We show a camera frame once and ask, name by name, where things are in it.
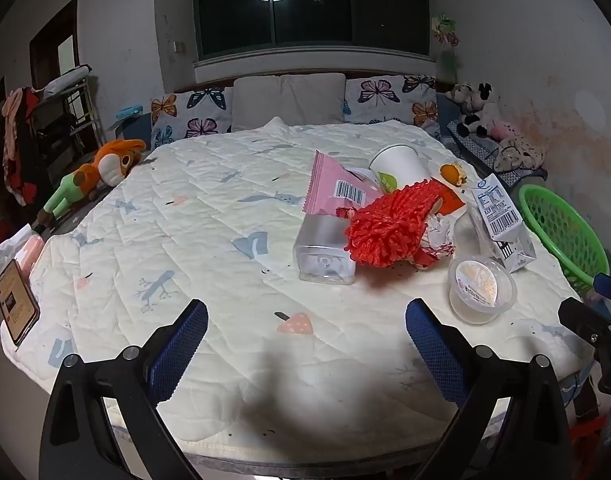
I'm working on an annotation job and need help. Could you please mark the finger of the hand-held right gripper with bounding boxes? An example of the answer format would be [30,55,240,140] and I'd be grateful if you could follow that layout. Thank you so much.
[593,272,611,308]
[558,297,611,346]

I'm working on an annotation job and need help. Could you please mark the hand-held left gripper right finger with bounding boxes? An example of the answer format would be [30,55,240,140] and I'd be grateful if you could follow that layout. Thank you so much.
[405,297,573,480]

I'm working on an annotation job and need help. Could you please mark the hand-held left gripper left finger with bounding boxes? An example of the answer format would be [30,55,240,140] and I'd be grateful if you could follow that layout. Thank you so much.
[39,299,209,480]

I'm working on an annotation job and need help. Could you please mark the round clear plastic container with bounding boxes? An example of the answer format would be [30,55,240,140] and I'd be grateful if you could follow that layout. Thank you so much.
[448,255,517,324]

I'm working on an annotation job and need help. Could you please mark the green plastic basket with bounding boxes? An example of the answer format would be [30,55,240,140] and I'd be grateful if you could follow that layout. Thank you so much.
[518,183,610,296]

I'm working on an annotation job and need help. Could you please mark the red snack packet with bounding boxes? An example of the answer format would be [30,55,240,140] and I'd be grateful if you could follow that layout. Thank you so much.
[438,192,467,216]

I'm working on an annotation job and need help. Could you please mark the crumpled white wrapper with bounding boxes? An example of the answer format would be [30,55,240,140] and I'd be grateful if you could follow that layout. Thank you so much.
[413,210,456,268]

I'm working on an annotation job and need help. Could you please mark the red foam fruit net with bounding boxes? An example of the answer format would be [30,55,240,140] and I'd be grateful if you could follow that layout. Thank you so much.
[344,178,449,268]

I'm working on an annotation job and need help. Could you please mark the white milk carton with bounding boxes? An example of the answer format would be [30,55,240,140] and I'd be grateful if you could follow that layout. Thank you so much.
[468,173,536,273]

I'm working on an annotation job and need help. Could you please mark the white printed quilt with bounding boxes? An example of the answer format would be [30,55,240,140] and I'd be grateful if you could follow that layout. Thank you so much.
[0,117,593,456]

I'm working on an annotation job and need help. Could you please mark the clear plastic bottle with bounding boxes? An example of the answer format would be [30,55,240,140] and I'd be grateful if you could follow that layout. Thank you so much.
[294,212,359,283]

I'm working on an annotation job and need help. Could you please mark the spotted white cloth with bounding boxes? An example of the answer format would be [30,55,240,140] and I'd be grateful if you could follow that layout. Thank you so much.
[495,135,549,171]

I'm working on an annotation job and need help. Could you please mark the smartphone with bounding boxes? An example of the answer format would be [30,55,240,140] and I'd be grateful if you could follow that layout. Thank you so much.
[0,259,41,347]

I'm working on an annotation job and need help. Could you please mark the small orange toy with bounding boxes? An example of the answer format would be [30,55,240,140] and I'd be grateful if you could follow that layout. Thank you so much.
[439,161,469,188]

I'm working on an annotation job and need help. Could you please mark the pink soft item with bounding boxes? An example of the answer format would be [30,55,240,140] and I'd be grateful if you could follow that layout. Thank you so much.
[16,236,47,271]

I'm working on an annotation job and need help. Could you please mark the pink plush toy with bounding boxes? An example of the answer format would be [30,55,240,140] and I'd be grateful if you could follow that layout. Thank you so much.
[490,120,523,142]

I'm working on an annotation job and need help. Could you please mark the white paper cup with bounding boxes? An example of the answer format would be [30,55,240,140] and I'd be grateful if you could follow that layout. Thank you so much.
[369,144,430,195]

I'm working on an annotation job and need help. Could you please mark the blue checked cloth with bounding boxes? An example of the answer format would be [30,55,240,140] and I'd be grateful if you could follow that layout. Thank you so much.
[448,122,521,186]

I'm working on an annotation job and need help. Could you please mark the pink snack packet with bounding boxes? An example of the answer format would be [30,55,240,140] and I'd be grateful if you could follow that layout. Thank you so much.
[301,150,381,216]

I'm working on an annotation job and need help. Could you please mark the orange fox plush toy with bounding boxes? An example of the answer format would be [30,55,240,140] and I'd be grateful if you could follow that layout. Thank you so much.
[38,139,147,226]

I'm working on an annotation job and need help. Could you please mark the black and white plush cow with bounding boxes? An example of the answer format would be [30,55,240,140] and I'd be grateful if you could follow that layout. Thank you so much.
[445,82,501,138]

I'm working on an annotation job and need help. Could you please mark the blue bed sheet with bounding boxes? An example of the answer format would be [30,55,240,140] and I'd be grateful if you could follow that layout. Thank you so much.
[435,91,461,143]

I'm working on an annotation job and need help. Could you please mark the butterfly print pillow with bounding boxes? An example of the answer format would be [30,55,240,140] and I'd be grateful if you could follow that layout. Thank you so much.
[344,75,439,128]
[150,87,233,151]

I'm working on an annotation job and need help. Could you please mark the red and pink hanging clothes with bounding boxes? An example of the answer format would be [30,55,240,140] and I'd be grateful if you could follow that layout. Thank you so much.
[0,87,41,206]

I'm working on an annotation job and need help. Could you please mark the metal clothes rack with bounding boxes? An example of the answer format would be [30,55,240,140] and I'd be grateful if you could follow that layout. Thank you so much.
[30,65,106,161]

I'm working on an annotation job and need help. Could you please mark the plain grey pillow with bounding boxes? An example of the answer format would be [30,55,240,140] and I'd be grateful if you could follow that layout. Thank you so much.
[232,73,347,132]

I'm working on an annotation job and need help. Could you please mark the artificial flower decoration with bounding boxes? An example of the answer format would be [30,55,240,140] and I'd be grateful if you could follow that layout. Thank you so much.
[432,14,461,81]

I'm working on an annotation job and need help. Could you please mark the dark window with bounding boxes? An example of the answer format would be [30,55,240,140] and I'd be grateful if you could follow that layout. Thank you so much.
[192,0,431,61]

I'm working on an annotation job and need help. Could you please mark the dark wooden door frame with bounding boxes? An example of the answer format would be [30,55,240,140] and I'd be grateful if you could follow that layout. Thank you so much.
[29,0,79,91]

